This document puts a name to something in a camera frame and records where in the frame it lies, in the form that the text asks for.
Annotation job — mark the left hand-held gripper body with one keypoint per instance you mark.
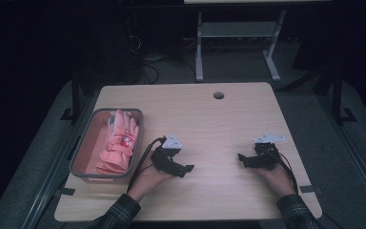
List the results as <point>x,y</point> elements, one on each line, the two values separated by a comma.
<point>163,159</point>

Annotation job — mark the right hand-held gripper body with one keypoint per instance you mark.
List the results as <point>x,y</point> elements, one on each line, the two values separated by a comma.
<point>265,159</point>

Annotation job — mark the pink plastic bin grey rim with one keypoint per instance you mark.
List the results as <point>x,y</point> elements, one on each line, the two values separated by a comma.
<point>90,149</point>

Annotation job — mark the person's right hand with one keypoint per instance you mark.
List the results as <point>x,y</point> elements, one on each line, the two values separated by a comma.
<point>279,181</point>

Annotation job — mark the person's left hand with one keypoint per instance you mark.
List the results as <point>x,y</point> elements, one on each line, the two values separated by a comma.
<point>147,183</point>

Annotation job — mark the dark tape strip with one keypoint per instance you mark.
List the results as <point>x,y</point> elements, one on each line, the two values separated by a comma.
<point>311,189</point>
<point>65,191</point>

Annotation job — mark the black metal stand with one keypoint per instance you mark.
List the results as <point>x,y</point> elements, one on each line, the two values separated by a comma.
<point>336,95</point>
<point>75,95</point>

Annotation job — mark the metal floor rail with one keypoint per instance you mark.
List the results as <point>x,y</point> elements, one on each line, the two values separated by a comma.
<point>54,165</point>
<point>355,156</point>

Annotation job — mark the white metal table frame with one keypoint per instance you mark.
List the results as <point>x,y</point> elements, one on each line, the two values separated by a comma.
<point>235,29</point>

